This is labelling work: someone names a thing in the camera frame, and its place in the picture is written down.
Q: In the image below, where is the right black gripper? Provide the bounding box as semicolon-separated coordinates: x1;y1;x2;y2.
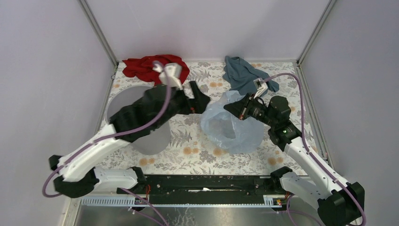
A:
223;92;276;128

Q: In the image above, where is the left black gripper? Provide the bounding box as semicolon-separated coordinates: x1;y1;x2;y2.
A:
154;80;211;129

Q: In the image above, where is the light blue plastic trash bag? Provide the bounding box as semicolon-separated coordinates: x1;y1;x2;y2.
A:
200;90;264;154

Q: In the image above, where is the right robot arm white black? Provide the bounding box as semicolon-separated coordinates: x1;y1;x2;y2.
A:
224;94;366;226

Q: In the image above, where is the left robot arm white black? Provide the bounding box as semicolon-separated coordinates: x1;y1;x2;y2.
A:
47;81;210;198

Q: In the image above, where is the grey plastic trash bin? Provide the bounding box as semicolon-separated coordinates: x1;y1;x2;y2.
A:
104;85;171;155

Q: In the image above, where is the blue-grey crumpled cloth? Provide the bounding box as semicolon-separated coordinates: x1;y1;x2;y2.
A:
223;56;270;96

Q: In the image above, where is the red crumpled cloth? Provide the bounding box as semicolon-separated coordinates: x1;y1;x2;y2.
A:
122;55;190;85

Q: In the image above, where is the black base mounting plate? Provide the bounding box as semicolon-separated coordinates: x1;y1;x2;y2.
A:
130;174;288;205

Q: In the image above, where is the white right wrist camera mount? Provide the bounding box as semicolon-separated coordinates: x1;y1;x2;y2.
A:
254;78;268;97

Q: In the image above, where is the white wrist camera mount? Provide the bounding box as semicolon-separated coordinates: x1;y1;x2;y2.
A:
152;61;183;90
254;78;268;97

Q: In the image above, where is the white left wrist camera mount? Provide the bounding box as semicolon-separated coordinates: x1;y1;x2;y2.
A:
152;61;183;90

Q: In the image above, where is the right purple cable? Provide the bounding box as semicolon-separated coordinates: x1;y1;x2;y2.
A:
260;73;367;226

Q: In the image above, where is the white slotted cable duct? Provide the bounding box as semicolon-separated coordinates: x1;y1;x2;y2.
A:
81;196;283;208

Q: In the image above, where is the aluminium frame post left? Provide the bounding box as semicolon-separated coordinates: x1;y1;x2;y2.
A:
77;0;119;67

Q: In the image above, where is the aluminium frame post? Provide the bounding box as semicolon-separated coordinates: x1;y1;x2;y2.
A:
297;0;337;65
77;0;119;67

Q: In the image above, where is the aluminium frame post right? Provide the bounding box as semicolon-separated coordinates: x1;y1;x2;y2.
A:
297;0;337;65

